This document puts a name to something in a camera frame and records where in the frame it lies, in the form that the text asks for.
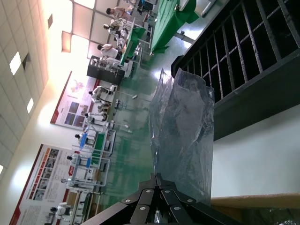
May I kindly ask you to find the white humanoid robot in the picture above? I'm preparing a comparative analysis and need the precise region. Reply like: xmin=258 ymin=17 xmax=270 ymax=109
xmin=50 ymin=201 xmax=71 ymax=221
xmin=88 ymin=85 xmax=118 ymax=104
xmin=83 ymin=103 xmax=111 ymax=125

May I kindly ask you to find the wall poster with map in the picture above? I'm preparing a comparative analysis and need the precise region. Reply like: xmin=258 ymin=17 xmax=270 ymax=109
xmin=50 ymin=70 xmax=102 ymax=129

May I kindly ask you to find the workstation with green tray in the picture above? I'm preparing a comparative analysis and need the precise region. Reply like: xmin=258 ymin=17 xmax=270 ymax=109
xmin=71 ymin=127 xmax=117 ymax=165

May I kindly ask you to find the bagged graphics card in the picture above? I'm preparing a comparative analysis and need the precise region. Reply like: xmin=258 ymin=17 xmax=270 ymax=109
xmin=234 ymin=207 xmax=300 ymax=225

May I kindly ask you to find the green cloth covered table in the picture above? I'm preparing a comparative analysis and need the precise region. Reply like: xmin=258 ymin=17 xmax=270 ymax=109
xmin=150 ymin=0 xmax=200 ymax=54
xmin=119 ymin=26 xmax=146 ymax=67

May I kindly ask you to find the grey translucent antistatic bag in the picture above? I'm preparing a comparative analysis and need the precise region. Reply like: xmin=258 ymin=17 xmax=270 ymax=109
xmin=148 ymin=67 xmax=215 ymax=207

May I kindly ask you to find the person in light shirt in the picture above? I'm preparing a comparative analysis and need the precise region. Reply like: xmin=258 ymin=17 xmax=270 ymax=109
xmin=105 ymin=6 xmax=129 ymax=21

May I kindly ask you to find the brown cardboard box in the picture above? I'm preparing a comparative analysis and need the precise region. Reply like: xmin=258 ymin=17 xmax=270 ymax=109
xmin=210 ymin=192 xmax=300 ymax=225

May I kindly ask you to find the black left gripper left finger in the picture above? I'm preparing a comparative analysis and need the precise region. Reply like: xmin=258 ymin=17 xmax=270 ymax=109
xmin=81 ymin=172 xmax=158 ymax=225

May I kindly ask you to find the person in white shirt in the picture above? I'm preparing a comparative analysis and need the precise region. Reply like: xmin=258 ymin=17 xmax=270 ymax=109
xmin=97 ymin=43 xmax=120 ymax=60

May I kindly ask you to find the black cabinet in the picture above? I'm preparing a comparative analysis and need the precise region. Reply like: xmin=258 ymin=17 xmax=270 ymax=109
xmin=86 ymin=55 xmax=125 ymax=85

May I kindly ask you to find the wall poster with photo grid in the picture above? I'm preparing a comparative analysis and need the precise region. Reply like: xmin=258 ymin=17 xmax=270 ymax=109
xmin=8 ymin=143 xmax=76 ymax=225

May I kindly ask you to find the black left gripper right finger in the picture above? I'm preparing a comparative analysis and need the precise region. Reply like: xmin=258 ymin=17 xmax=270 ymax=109
xmin=156 ymin=172 xmax=242 ymax=225

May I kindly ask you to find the black slotted plastic container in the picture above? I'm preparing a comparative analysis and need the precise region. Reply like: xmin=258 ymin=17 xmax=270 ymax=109
xmin=170 ymin=0 xmax=300 ymax=142

